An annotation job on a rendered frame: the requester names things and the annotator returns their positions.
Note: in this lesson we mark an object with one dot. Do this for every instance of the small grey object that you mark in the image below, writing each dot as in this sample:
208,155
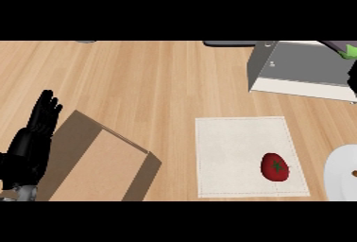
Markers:
85,41

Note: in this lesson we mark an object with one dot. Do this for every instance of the white placemat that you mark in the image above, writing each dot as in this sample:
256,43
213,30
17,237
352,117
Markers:
231,151

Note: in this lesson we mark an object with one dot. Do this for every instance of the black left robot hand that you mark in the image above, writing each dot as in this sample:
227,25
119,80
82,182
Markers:
28,148

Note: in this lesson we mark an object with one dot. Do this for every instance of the red tomato with green stem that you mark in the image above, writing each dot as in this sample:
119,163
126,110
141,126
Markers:
274,168

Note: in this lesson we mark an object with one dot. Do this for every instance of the grey tiered shelf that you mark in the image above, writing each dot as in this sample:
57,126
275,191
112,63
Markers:
301,69

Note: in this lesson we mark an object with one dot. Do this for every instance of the white plate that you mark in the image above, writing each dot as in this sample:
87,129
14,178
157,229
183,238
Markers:
340,176

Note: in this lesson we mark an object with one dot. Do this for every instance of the purple eggplant with green stem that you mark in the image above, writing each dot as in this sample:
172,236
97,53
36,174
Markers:
345,50

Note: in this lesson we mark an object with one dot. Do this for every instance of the small brown item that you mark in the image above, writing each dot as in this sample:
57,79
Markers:
354,173

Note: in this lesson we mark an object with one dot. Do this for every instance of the open wooden drawer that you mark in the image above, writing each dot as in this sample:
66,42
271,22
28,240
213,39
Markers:
97,167

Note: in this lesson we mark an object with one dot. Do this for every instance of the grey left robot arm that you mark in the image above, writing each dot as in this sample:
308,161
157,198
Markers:
25,193

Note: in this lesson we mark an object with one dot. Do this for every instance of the dark grey flat appliance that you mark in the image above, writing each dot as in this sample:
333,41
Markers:
230,43

